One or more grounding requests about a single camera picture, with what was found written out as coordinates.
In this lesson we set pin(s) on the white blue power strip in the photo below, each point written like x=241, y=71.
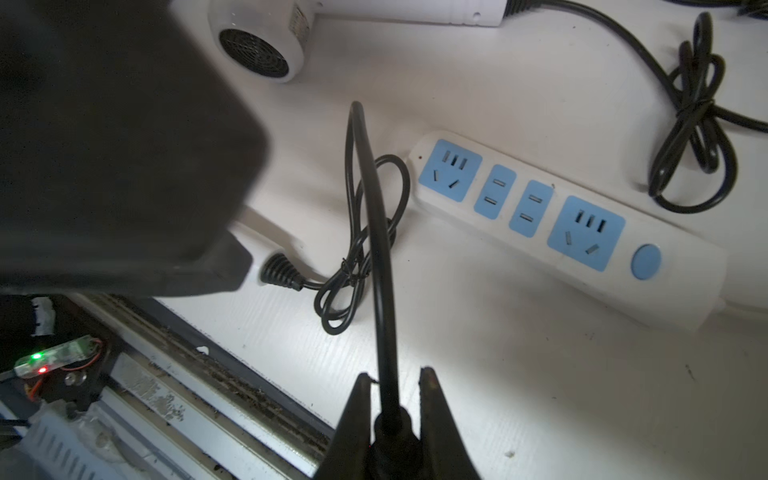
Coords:
x=649, y=270

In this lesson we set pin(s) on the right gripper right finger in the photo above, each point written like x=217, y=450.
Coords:
x=443, y=452

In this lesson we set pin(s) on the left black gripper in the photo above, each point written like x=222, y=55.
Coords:
x=125, y=156

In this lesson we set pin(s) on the small green led board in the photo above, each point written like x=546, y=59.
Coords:
x=56, y=357

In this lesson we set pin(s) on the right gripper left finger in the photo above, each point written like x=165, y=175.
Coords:
x=347, y=454

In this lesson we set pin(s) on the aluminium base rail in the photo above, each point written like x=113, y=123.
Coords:
x=157, y=400

